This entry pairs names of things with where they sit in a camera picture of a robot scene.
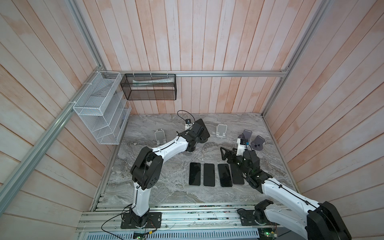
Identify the aluminium frame rail left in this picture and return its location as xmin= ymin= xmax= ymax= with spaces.
xmin=1 ymin=66 xmax=105 ymax=215

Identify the black mesh basket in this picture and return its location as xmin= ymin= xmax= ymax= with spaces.
xmin=120 ymin=73 xmax=177 ymax=101

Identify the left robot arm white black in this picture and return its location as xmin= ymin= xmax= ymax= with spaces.
xmin=129 ymin=119 xmax=210 ymax=228

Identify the green circuit board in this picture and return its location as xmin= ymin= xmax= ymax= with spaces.
xmin=259 ymin=229 xmax=276 ymax=240

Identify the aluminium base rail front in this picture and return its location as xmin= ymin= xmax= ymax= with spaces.
xmin=76 ymin=203 xmax=254 ymax=232

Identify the grey phone stand front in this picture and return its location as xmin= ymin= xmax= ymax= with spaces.
xmin=238 ymin=130 xmax=253 ymax=142

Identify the grey phone stand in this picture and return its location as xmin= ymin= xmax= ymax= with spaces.
xmin=238 ymin=130 xmax=253 ymax=142
xmin=251 ymin=136 xmax=265 ymax=151

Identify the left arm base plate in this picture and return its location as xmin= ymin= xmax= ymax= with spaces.
xmin=121 ymin=212 xmax=162 ymax=229

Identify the aluminium frame rail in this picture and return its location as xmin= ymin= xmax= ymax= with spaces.
xmin=1 ymin=66 xmax=105 ymax=215
xmin=116 ymin=70 xmax=288 ymax=78

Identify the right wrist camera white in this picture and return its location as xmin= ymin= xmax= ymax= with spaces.
xmin=237 ymin=138 xmax=249 ymax=156

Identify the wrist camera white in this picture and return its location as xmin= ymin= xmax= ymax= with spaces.
xmin=185 ymin=119 xmax=194 ymax=130
xmin=237 ymin=138 xmax=249 ymax=156

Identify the white stand far left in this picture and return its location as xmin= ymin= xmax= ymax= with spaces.
xmin=155 ymin=129 xmax=167 ymax=146

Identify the aluminium frame rail back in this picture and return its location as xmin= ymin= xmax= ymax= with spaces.
xmin=116 ymin=70 xmax=288 ymax=78

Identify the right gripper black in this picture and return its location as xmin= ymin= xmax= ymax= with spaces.
xmin=220 ymin=145 xmax=250 ymax=178

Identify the white stand under back phone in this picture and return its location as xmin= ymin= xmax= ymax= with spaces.
xmin=216 ymin=124 xmax=228 ymax=138

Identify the aluminium frame post right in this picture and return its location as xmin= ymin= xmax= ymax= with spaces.
xmin=261 ymin=1 xmax=334 ymax=119

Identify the white vented electronics box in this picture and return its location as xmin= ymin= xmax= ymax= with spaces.
xmin=86 ymin=228 xmax=260 ymax=240

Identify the black phone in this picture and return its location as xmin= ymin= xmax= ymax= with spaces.
xmin=218 ymin=164 xmax=233 ymax=187
xmin=189 ymin=163 xmax=201 ymax=186
xmin=204 ymin=164 xmax=216 ymax=187
xmin=193 ymin=118 xmax=211 ymax=142
xmin=230 ymin=164 xmax=245 ymax=185

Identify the white wire mesh shelf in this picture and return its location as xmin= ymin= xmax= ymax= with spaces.
xmin=74 ymin=71 xmax=132 ymax=145

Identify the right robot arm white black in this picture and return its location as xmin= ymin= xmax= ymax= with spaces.
xmin=220 ymin=148 xmax=352 ymax=240

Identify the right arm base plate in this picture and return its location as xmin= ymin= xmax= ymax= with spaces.
xmin=237 ymin=208 xmax=275 ymax=226

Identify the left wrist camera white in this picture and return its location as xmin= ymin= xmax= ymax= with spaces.
xmin=185 ymin=119 xmax=194 ymax=130

